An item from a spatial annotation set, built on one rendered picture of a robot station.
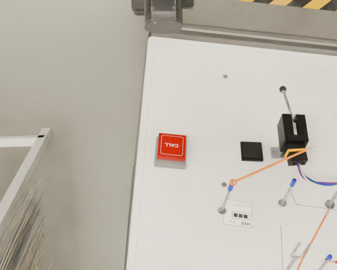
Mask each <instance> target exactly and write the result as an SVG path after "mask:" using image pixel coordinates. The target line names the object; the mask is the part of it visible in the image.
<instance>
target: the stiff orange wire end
mask: <svg viewBox="0 0 337 270"><path fill-rule="evenodd" d="M313 147H316V145H315V146H312V147H308V148H306V149H304V150H302V151H300V152H298V153H296V154H293V155H291V156H289V157H286V158H284V159H282V160H280V161H278V162H275V163H273V164H270V165H269V166H266V167H264V168H261V169H259V170H257V171H255V172H252V173H250V174H248V175H246V176H243V177H241V178H239V179H237V180H235V179H231V180H230V181H229V184H230V185H232V186H235V185H236V184H237V182H238V181H241V180H243V179H245V178H247V177H249V176H252V175H254V174H256V173H258V172H261V171H263V170H265V169H267V168H270V167H272V166H274V165H276V164H278V163H281V162H283V161H285V160H287V159H290V158H292V157H295V156H297V155H299V154H301V153H304V152H307V151H309V150H311V149H312V148H313ZM231 181H234V182H235V184H232V183H231Z"/></svg>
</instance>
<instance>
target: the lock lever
mask: <svg viewBox="0 0 337 270"><path fill-rule="evenodd" d="M281 93H283V96H284V99H285V102H286V105H287V108H288V111H289V114H291V116H292V120H293V128H294V134H296V135H297V128H296V123H294V117H293V113H292V111H291V108H290V105H289V102H288V99H287V96H286V91H285V90H282V91H281Z"/></svg>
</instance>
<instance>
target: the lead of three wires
mask: <svg viewBox="0 0 337 270"><path fill-rule="evenodd" d="M296 165H297V167H298V171H299V174H300V175H301V176H302V178H303V179H305V180H306V181H308V182H309V183H311V184H314V185H320V186H322V185H323V186H334V185H337V181H335V182H316V181H314V180H312V179H310V178H308V177H307V176H305V175H304V174H303V171H302V168H301V165H300V164H299V162H298V163H297V164H296Z"/></svg>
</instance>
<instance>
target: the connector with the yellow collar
mask: <svg viewBox="0 0 337 270"><path fill-rule="evenodd" d="M297 148H305V144H295V143H287V144H286V146H285V148H284V149H285V152H286V151H287V150H288V149H297ZM298 152H300V151H297V152H289V153H288V155H287V157H289V156H291V155H293V154H296V153H298ZM307 161H308V157H307V153H306V152H304V153H301V154H299V155H297V156H295V157H292V158H290V159H288V160H287V162H288V166H296V164H297V163H298V162H299V164H300V165H301V166H302V165H305V164H306V163H307Z"/></svg>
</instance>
